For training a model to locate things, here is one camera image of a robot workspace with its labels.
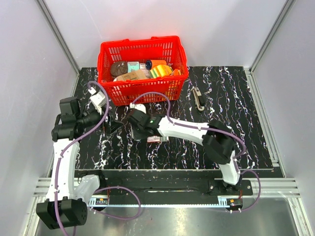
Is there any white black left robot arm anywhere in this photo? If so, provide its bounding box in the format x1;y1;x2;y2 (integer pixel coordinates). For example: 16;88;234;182
36;93;122;230

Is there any brown cardboard box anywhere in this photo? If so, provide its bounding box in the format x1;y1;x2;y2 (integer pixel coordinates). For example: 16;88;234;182
114;69;147;82

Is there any red plastic shopping basket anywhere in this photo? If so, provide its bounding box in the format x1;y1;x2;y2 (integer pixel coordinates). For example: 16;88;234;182
97;35;189;106

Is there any aluminium ruler rail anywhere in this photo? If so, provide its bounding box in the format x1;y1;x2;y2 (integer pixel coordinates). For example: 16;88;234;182
87;192;239;207

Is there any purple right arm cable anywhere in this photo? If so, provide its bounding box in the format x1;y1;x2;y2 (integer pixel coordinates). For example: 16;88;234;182
131;91;261;214

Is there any yellow green striped box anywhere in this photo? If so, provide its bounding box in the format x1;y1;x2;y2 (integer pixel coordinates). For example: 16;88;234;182
149;65;173;78

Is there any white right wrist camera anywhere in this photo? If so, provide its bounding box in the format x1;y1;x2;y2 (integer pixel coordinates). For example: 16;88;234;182
129;103;146;115

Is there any orange snack packet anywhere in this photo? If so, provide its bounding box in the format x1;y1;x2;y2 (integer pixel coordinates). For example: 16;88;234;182
170;69;181;76

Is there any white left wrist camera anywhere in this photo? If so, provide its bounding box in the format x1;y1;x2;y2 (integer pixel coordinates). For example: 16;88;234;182
88;88;106;115

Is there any teal card box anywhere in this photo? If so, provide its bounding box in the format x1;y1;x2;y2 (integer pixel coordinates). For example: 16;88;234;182
127;61;140;73

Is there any red white staple box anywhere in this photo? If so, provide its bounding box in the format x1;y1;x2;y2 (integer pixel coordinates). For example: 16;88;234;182
147;136;169;143

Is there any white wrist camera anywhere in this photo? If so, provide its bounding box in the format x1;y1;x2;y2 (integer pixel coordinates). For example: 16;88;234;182
129;103;146;115
88;88;106;115

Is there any brown round cookie pack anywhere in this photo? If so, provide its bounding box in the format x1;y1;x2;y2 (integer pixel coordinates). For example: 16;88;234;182
110;61;128;78

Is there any orange blue cylinder can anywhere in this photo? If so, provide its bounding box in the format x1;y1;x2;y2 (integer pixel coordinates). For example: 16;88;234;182
145;59;167;70

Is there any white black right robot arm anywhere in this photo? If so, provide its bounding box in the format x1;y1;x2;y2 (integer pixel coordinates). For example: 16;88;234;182
127;108;242;195

